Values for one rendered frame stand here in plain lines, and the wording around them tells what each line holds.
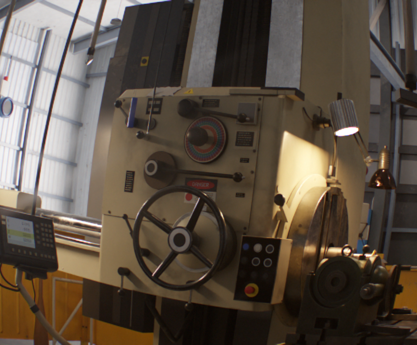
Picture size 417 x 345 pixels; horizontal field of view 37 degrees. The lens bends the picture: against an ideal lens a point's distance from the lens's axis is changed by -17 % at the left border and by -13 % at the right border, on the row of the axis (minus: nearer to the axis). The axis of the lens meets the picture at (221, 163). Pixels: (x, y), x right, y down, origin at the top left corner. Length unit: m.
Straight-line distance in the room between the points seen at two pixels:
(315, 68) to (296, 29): 0.23
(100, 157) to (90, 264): 0.75
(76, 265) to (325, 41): 1.64
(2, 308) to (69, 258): 1.96
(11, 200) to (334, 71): 1.87
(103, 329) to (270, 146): 3.73
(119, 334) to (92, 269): 2.62
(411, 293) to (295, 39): 2.22
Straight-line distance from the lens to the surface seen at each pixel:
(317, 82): 3.30
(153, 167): 2.71
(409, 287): 4.82
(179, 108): 2.72
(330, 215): 2.80
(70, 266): 3.42
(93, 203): 3.82
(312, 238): 2.66
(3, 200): 3.83
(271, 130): 2.60
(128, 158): 2.88
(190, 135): 2.63
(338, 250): 2.81
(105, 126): 3.85
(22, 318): 5.47
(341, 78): 3.26
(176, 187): 2.46
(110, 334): 5.97
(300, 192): 2.70
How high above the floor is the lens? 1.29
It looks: 7 degrees up
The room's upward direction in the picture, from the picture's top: 7 degrees clockwise
